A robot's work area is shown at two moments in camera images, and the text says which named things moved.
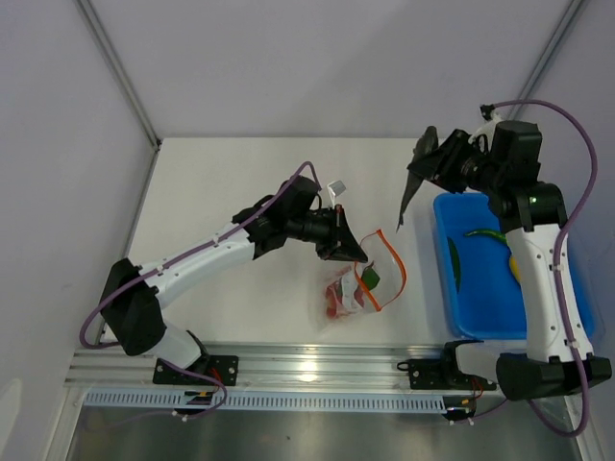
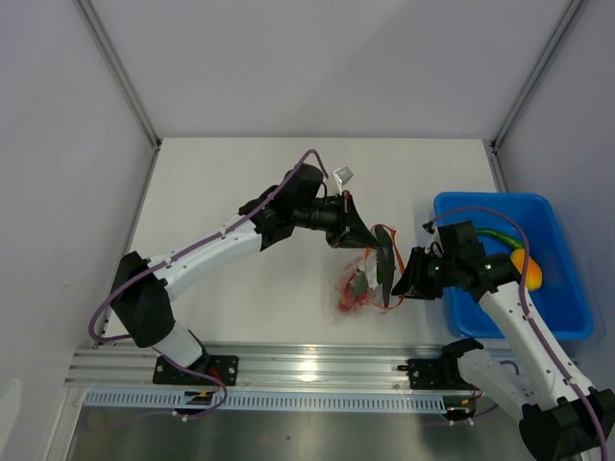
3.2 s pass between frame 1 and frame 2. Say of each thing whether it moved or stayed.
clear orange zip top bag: moved
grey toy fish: moved
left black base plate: stayed
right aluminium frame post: stayed
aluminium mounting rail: stayed
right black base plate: stayed
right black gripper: moved
